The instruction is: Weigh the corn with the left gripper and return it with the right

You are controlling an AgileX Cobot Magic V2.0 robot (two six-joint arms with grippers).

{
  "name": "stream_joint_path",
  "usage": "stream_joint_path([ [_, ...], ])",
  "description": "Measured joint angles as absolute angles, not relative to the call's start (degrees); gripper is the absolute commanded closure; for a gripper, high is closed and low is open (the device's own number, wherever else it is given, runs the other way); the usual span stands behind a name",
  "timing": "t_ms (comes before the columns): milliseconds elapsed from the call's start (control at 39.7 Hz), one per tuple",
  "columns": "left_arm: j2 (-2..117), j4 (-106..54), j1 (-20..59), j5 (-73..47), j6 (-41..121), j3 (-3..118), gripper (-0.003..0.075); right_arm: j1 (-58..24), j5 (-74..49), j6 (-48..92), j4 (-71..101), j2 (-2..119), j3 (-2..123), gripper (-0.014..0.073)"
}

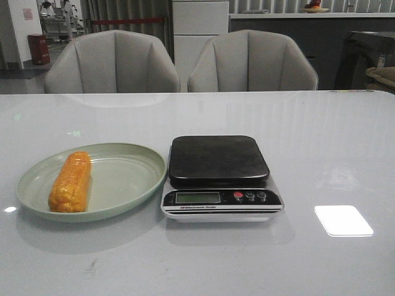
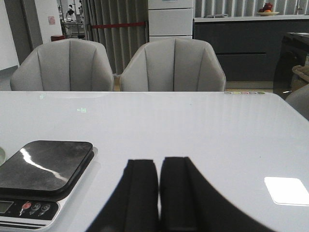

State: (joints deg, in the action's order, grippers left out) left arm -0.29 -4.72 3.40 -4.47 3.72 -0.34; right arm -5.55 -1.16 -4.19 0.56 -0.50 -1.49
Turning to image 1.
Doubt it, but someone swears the black silver kitchen scale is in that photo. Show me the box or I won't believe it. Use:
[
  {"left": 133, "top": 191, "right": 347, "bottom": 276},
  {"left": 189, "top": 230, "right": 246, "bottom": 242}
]
[{"left": 160, "top": 135, "right": 285, "bottom": 223}]

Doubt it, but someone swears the orange corn cob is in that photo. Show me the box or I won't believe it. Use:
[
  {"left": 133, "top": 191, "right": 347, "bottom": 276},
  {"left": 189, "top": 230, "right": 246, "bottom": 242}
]
[{"left": 48, "top": 151, "right": 91, "bottom": 213}]

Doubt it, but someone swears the left grey upholstered chair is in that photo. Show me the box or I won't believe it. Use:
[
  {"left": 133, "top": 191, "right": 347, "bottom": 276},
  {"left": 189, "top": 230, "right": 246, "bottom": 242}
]
[{"left": 44, "top": 30, "right": 180, "bottom": 94}]

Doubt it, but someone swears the right grey upholstered chair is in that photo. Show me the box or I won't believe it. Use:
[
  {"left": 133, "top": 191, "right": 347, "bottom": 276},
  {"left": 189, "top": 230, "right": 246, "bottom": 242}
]
[{"left": 188, "top": 30, "right": 318, "bottom": 93}]

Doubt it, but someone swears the red barrier belt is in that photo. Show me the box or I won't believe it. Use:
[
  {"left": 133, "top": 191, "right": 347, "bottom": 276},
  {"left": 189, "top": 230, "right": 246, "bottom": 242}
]
[{"left": 90, "top": 17, "right": 167, "bottom": 25}]

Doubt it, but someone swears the white cabinet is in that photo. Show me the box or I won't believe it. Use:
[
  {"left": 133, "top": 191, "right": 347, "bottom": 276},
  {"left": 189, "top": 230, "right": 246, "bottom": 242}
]
[{"left": 172, "top": 1, "right": 229, "bottom": 92}]

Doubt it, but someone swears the beige cushion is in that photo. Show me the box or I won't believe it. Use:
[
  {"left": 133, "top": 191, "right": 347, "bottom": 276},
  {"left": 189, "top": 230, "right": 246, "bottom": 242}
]
[{"left": 365, "top": 67, "right": 395, "bottom": 94}]

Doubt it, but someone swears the dark armchair at right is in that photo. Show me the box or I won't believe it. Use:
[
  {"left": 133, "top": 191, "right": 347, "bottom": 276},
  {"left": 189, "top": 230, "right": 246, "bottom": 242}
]
[{"left": 335, "top": 31, "right": 394, "bottom": 89}]

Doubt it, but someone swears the fruit bowl on counter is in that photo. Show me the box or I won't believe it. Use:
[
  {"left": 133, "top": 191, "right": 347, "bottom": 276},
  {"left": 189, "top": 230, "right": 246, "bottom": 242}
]
[{"left": 301, "top": 0, "right": 329, "bottom": 14}]

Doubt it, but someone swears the pale green round plate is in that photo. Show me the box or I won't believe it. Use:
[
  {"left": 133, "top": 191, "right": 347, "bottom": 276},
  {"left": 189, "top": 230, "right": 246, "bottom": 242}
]
[{"left": 16, "top": 143, "right": 167, "bottom": 223}]

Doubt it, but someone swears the red trash bin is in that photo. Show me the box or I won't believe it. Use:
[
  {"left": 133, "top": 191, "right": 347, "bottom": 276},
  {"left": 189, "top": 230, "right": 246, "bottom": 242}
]
[{"left": 28, "top": 34, "right": 50, "bottom": 65}]

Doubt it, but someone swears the dark grey counter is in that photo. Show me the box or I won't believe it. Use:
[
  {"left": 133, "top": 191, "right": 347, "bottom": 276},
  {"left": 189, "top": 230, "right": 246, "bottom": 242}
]
[{"left": 229, "top": 12, "right": 394, "bottom": 89}]

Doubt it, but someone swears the grey upholstered chair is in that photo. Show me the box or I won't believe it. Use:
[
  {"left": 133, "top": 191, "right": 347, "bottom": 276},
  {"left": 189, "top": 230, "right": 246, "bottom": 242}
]
[
  {"left": 44, "top": 30, "right": 180, "bottom": 94},
  {"left": 188, "top": 30, "right": 318, "bottom": 93}
]

